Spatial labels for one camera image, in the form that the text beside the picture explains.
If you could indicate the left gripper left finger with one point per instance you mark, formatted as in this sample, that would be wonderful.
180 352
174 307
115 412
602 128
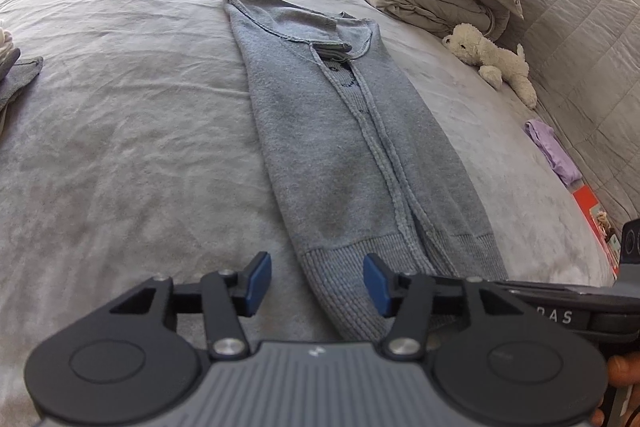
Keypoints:
226 297

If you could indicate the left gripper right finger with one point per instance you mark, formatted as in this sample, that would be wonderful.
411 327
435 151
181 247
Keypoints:
408 300

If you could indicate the grey knit sweater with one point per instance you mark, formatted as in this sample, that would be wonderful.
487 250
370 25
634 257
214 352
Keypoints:
357 162

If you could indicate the white folded clothes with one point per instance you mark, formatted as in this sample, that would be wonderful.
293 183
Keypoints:
6 44

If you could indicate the person right hand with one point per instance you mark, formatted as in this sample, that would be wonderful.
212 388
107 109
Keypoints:
624 371

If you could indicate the orange book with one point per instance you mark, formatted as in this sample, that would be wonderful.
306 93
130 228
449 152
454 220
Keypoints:
601 225

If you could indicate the lilac folded cloth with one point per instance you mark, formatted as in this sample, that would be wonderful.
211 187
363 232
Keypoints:
558 159

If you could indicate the grey bed sheet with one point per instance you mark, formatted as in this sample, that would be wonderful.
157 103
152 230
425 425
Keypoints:
134 153

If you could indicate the white plush dog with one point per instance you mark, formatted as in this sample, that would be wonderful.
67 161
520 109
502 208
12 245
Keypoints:
495 65

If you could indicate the grey quilted headboard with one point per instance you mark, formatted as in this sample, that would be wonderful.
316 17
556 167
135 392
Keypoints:
584 64

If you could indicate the grey folded garment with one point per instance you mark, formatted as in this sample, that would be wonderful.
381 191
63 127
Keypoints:
16 74

